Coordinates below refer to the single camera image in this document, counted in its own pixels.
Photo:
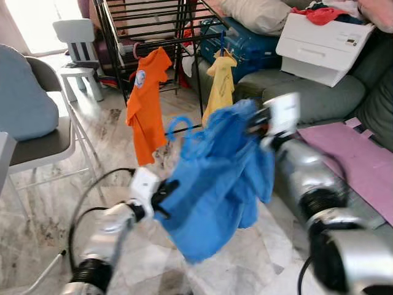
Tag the pink plastic hanger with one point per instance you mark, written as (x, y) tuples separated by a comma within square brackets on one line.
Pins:
[(134, 50)]

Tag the grey seat folding chair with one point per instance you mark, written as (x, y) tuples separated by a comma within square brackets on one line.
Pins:
[(37, 147)]

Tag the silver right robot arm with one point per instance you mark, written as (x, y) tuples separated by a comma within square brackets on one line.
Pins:
[(301, 175)]

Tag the yellow shirt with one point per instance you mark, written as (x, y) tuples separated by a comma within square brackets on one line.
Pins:
[(220, 86)]

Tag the blue suitcase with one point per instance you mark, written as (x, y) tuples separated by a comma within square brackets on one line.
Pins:
[(252, 52)]

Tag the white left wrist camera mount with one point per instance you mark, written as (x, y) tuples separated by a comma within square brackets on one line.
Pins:
[(143, 184)]

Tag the black metal drying rack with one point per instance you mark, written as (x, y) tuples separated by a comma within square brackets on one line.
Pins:
[(184, 40)]

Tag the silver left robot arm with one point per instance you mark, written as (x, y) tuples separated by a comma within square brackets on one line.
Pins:
[(107, 230)]

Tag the beige pillow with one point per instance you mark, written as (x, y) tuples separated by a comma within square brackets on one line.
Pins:
[(258, 15)]

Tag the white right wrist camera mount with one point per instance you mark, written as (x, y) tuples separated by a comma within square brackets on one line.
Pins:
[(284, 114)]

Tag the white printer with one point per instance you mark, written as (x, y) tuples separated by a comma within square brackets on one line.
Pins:
[(319, 52)]

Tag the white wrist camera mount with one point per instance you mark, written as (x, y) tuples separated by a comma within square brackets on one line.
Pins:
[(284, 114), (143, 184)]

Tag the white child chair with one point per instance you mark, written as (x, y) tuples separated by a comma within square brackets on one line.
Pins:
[(73, 31)]

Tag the blue plastic hanger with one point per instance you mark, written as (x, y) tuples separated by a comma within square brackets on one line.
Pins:
[(221, 46), (181, 118)]

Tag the red garment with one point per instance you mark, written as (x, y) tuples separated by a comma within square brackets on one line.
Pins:
[(319, 15)]

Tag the blue shirt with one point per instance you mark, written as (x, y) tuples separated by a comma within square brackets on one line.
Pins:
[(215, 184)]

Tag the pink cushion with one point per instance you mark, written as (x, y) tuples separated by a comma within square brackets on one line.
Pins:
[(377, 13)]

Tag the light blue chair cushion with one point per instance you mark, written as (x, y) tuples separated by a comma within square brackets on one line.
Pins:
[(24, 98)]

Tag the purple mat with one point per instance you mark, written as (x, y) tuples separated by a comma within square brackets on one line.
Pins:
[(356, 166)]

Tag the green sofa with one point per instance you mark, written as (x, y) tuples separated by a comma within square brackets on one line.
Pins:
[(325, 98)]

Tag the orange shirt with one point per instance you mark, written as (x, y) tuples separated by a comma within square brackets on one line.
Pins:
[(147, 104)]

